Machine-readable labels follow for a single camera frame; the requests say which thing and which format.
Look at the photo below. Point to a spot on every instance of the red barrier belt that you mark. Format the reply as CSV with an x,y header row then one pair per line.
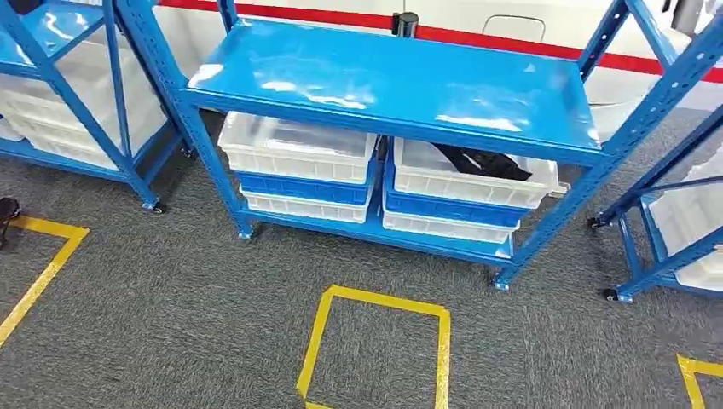
x,y
480,40

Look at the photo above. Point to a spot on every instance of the black object on floor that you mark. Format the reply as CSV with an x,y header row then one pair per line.
x,y
8,211

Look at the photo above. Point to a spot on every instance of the white car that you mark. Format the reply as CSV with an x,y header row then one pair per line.
x,y
339,7

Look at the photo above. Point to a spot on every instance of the black stanchion post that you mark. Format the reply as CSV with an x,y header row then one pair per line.
x,y
405,24

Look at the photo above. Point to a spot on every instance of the blue metal shelf rack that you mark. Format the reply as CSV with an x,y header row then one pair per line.
x,y
395,84
34,28
655,271

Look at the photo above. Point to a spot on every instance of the blue plastic crate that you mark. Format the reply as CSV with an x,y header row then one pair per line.
x,y
305,189
452,211

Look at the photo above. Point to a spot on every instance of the black part in crate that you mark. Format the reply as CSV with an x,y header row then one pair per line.
x,y
486,164

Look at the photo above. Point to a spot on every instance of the yellow floor tape square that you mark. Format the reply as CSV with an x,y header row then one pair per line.
x,y
51,265
443,350
692,384

